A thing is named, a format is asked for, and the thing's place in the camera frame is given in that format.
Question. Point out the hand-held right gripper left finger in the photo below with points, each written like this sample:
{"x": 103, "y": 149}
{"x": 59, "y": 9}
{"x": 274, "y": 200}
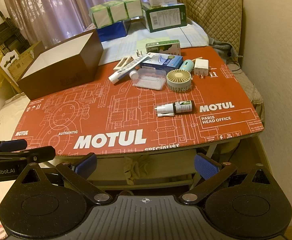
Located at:
{"x": 88, "y": 164}

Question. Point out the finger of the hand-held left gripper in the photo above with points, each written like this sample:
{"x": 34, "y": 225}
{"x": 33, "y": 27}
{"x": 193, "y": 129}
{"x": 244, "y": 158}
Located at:
{"x": 35, "y": 155}
{"x": 13, "y": 145}

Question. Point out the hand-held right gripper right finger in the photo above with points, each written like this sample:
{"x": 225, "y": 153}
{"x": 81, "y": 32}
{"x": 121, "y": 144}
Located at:
{"x": 204, "y": 167}

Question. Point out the brown storage box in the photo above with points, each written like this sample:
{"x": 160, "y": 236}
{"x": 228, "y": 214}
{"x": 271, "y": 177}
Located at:
{"x": 60, "y": 82}

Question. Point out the mint handheld fan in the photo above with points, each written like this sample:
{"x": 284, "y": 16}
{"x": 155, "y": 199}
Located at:
{"x": 179, "y": 78}

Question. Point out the blue white tube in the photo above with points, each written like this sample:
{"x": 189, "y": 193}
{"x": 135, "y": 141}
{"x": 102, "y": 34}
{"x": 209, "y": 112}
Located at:
{"x": 118, "y": 75}

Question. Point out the white cube charger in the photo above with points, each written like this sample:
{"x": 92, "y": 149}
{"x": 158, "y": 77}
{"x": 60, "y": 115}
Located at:
{"x": 201, "y": 66}

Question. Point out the teal small case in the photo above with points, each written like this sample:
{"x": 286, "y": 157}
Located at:
{"x": 187, "y": 66}

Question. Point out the white hair clip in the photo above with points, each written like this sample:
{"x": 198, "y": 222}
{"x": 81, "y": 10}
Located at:
{"x": 117, "y": 66}

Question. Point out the clear plastic case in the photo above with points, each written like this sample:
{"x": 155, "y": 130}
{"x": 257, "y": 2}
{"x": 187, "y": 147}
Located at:
{"x": 148, "y": 80}

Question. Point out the yellow thin stick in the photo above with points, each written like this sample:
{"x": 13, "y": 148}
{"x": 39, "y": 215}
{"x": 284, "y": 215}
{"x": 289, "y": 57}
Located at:
{"x": 199, "y": 58}

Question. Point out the blue medicine box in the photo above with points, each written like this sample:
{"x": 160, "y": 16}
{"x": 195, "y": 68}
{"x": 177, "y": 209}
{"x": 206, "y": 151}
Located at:
{"x": 161, "y": 61}

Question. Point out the green white spray box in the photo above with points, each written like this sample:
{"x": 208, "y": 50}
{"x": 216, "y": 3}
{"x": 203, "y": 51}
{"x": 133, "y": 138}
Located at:
{"x": 161, "y": 46}

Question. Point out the cream embroidered blanket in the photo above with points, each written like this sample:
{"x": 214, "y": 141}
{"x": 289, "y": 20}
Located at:
{"x": 0, "y": 120}

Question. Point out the beige rag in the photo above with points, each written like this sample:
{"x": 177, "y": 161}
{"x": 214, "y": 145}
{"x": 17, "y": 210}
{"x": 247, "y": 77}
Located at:
{"x": 135, "y": 166}

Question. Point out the red printed mat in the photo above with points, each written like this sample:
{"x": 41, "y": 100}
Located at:
{"x": 110, "y": 120}

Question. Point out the dark spray bottle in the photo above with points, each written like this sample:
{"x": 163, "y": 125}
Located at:
{"x": 183, "y": 106}

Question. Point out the white ornate wooden piece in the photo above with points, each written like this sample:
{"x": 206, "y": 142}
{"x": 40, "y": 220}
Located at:
{"x": 8, "y": 60}

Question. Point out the cardboard box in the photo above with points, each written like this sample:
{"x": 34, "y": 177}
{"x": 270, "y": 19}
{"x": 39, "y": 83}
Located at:
{"x": 33, "y": 51}

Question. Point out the small white bottle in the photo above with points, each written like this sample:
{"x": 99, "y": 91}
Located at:
{"x": 133, "y": 75}

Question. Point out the dark folding rack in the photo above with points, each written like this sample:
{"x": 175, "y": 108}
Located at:
{"x": 8, "y": 32}

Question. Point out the grey cloth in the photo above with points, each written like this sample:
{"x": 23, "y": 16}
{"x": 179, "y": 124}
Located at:
{"x": 223, "y": 47}

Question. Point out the chequered bedsheet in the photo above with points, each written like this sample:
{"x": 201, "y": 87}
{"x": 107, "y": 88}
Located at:
{"x": 125, "y": 45}

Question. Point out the blue flat box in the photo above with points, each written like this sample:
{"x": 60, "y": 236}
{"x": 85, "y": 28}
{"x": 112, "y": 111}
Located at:
{"x": 110, "y": 31}

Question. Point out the purple curtain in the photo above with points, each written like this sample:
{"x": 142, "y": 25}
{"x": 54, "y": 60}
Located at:
{"x": 48, "y": 10}

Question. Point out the dark green carton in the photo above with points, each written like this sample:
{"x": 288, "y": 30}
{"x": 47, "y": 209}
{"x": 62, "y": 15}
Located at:
{"x": 166, "y": 17}

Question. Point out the green tissue pack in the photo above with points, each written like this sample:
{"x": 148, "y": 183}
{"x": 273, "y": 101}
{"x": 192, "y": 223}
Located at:
{"x": 115, "y": 12}

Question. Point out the beige quilted chair cover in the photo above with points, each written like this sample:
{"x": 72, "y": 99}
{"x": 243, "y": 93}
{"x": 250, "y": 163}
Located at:
{"x": 211, "y": 12}

